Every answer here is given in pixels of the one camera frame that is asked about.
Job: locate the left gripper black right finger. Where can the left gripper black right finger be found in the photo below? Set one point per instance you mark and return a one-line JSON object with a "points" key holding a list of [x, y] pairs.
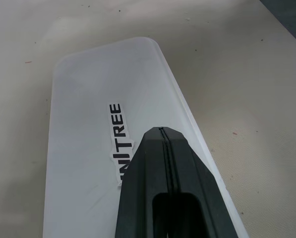
{"points": [[195, 178]]}

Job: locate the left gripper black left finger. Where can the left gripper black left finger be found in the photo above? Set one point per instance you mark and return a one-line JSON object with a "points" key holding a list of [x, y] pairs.
{"points": [[142, 186]]}

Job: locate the white plastic pencil case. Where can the white plastic pencil case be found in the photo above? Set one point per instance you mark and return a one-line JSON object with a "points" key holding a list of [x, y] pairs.
{"points": [[88, 94]]}

